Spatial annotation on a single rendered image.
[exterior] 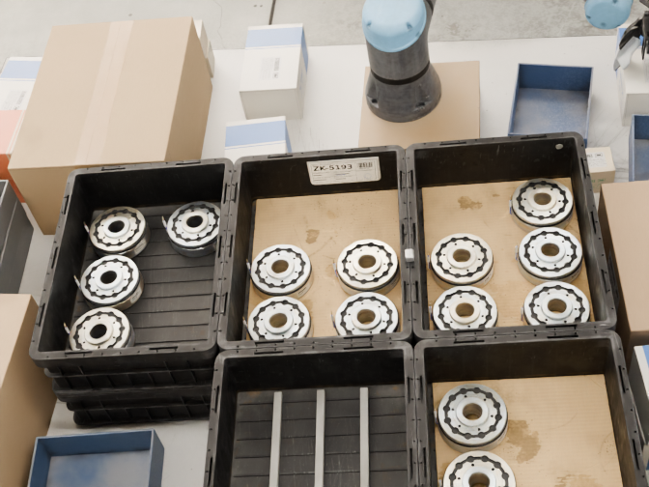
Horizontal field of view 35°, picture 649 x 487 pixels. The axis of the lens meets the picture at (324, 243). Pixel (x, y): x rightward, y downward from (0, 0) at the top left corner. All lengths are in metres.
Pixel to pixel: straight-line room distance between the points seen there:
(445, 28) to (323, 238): 1.72
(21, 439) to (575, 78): 1.26
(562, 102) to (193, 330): 0.91
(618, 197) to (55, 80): 1.10
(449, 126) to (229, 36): 1.63
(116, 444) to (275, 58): 0.89
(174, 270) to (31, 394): 0.32
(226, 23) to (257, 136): 1.56
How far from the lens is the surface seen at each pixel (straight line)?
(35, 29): 3.83
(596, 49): 2.32
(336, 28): 3.49
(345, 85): 2.26
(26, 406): 1.81
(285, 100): 2.17
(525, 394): 1.63
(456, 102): 2.08
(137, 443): 1.79
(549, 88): 2.22
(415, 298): 1.60
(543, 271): 1.72
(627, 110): 2.13
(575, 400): 1.63
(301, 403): 1.64
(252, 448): 1.62
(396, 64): 1.97
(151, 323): 1.79
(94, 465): 1.83
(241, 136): 2.07
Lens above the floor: 2.25
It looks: 51 degrees down
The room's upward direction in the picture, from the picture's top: 12 degrees counter-clockwise
